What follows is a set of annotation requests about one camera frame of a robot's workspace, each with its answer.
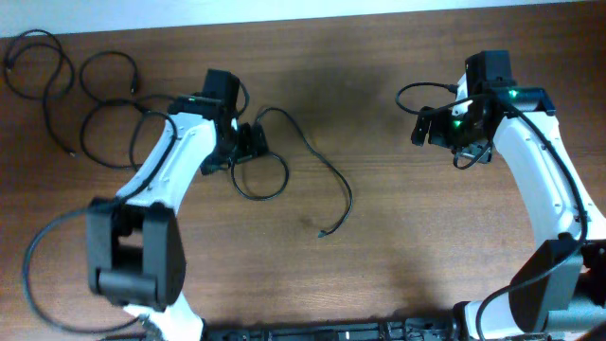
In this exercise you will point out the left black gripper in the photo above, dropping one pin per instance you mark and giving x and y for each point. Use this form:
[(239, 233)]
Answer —
[(254, 144)]

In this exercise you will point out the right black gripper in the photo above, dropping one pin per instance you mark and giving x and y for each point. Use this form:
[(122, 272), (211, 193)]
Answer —
[(438, 135)]

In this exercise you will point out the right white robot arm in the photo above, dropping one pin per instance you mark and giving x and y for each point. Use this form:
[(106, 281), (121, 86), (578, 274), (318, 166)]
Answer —
[(561, 287)]

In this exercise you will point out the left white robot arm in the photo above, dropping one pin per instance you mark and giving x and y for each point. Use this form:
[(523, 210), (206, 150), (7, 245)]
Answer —
[(135, 256)]

